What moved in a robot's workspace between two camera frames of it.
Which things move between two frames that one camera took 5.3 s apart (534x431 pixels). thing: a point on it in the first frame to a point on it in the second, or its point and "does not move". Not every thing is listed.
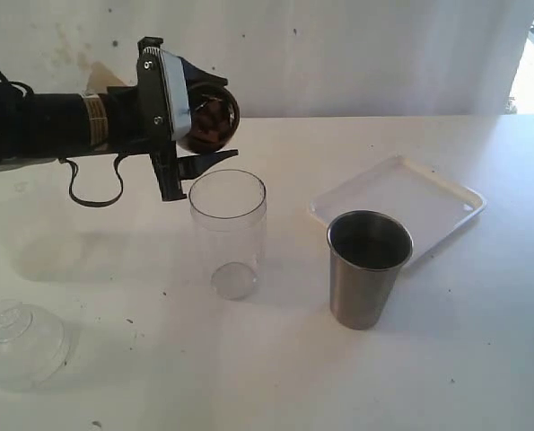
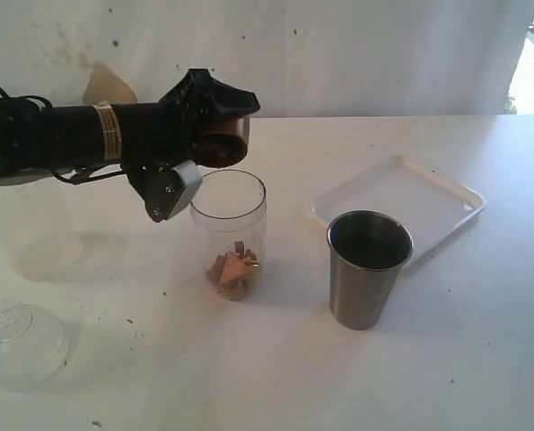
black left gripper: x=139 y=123 to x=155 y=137
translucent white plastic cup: x=8 y=232 to x=32 y=222
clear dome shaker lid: x=21 y=345 does not move
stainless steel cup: x=367 y=250 does not move
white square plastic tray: x=431 y=206 does not move
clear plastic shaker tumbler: x=229 y=214 does not move
